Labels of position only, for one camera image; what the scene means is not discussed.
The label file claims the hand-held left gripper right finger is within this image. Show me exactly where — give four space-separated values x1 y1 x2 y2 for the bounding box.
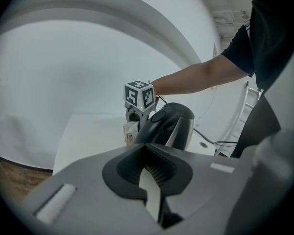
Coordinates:
145 142 245 235

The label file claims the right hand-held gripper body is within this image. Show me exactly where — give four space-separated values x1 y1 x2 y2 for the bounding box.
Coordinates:
123 80 160 114

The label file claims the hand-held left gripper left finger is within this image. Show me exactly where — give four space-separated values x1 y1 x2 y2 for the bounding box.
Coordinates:
19 142 164 235

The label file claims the white towel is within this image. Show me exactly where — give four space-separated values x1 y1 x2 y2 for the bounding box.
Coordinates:
123 121 140 146

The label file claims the steel kettle with black handle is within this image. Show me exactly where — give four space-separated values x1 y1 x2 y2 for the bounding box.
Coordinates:
134 102 196 151

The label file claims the person's right forearm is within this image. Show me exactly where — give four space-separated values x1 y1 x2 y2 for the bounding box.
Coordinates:
150 53 255 102

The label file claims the white table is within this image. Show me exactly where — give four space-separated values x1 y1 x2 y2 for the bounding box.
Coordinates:
52 113 236 212

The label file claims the aluminium ladder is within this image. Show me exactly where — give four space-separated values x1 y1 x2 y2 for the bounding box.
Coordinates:
214 81 263 156

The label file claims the person's black shirt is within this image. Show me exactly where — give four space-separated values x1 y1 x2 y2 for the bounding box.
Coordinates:
220 0 294 159

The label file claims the thin black cable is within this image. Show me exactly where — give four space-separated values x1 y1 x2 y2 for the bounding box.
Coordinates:
193 128 238 146

